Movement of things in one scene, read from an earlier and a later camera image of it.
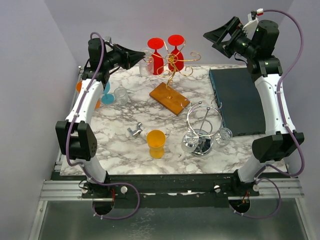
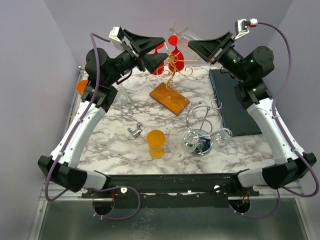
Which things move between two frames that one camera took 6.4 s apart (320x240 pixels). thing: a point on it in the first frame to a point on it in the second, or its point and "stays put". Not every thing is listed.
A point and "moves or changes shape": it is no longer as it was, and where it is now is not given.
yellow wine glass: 156,139 stays put
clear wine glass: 146,67 moves or changes shape
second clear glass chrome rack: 224,136 stays put
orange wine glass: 79,86 stays put
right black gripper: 233,27 to 209,49
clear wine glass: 121,95 stays put
